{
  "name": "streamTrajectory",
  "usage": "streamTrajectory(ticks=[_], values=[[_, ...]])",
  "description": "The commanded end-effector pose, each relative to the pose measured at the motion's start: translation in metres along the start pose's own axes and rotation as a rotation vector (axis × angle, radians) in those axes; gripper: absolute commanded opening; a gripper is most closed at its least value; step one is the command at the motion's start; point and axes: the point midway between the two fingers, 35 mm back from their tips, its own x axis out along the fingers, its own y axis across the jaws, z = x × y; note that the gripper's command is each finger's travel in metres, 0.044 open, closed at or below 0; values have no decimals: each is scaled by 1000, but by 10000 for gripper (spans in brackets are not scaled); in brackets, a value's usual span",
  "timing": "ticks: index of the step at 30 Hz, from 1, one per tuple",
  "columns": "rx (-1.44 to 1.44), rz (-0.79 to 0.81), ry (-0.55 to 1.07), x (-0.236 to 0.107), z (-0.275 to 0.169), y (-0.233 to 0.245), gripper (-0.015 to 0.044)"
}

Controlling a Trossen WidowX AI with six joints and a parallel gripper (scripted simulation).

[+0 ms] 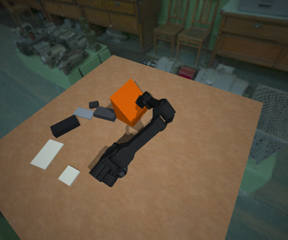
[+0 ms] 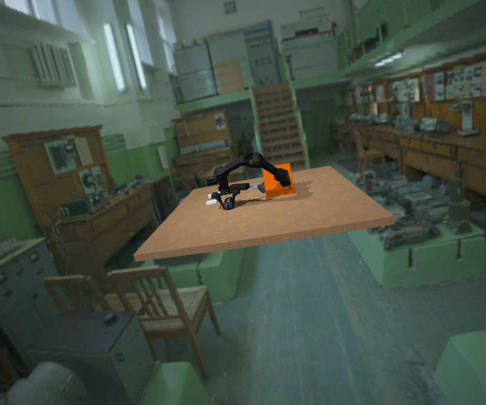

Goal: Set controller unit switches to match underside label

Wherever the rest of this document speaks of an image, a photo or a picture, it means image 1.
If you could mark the dark grey controller unit with white label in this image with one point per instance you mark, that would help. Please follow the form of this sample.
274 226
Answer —
122 173

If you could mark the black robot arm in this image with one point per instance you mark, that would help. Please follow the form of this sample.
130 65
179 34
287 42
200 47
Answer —
119 156

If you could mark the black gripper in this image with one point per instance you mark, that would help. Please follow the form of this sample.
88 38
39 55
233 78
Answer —
110 179

